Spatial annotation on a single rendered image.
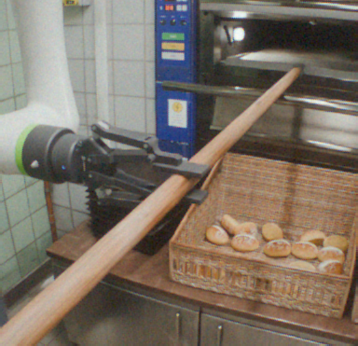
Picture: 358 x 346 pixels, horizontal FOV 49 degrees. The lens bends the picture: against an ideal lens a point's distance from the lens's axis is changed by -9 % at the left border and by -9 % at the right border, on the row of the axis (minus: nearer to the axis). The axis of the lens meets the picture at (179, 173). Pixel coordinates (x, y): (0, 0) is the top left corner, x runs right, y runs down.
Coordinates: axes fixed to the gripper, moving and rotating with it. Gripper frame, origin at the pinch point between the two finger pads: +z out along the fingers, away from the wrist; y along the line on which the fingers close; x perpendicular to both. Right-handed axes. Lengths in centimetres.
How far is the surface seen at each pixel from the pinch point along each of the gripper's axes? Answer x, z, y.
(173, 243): -48, -25, 45
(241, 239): -73, -11, 54
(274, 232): -81, -2, 54
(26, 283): -68, -121, 113
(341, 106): -61, 17, 1
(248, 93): -61, -9, 1
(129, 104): -98, -70, 20
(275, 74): -98, -10, 1
